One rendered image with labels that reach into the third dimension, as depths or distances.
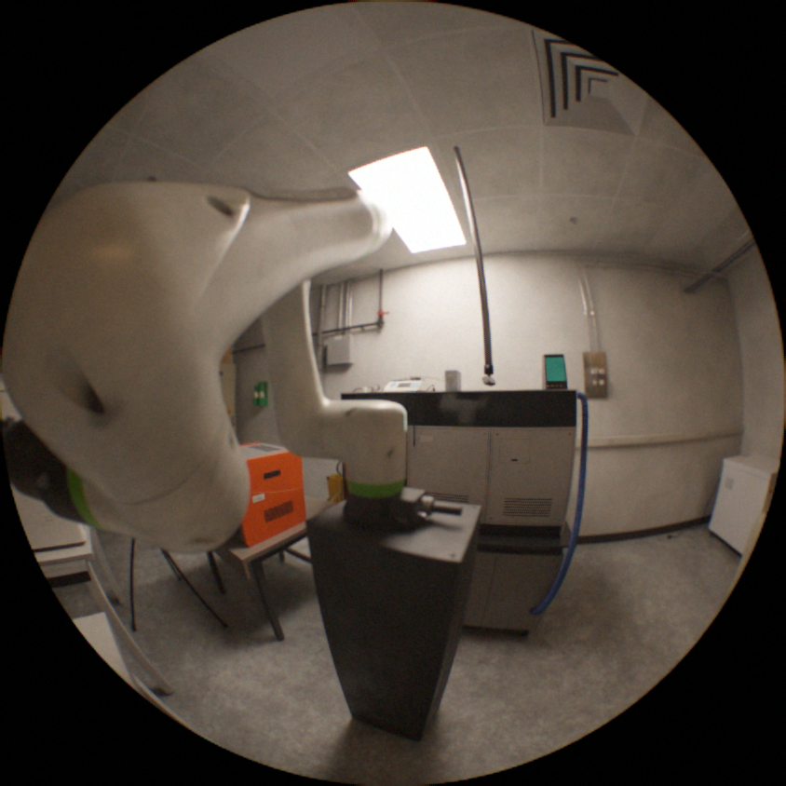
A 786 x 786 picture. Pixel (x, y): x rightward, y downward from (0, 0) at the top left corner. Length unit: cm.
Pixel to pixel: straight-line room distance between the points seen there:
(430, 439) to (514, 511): 54
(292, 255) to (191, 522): 16
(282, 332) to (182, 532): 40
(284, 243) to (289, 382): 38
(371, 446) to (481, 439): 76
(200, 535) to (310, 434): 39
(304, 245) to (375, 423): 36
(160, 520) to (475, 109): 163
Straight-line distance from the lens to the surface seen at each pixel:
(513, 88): 156
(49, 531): 118
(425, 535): 50
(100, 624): 82
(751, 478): 302
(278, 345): 50
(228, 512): 17
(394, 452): 50
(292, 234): 17
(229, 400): 422
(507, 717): 154
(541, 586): 145
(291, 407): 52
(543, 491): 125
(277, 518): 139
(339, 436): 50
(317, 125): 162
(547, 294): 253
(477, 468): 121
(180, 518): 15
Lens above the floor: 140
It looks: 1 degrees up
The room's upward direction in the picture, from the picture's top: straight up
